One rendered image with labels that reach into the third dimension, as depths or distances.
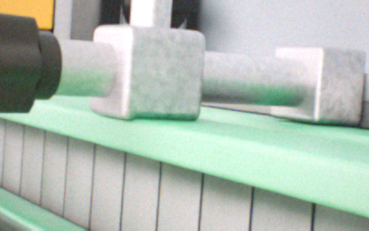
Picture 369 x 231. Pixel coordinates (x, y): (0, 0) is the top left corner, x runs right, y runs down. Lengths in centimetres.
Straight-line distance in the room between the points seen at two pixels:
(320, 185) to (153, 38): 9
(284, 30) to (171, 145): 33
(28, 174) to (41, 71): 34
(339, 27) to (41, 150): 20
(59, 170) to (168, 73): 28
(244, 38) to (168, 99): 34
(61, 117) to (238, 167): 11
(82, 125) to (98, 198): 20
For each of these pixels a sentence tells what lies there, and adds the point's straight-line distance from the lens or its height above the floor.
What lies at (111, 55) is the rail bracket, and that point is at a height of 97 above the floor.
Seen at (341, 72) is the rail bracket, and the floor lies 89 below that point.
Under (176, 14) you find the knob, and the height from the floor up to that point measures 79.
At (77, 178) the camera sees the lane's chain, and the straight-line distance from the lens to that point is 49.
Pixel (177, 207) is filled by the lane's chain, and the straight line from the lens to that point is 39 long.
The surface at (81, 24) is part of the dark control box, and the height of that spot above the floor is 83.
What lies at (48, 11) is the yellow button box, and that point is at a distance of 88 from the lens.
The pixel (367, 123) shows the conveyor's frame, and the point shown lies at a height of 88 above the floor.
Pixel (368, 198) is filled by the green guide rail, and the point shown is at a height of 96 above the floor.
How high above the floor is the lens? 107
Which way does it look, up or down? 30 degrees down
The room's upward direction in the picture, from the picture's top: 88 degrees counter-clockwise
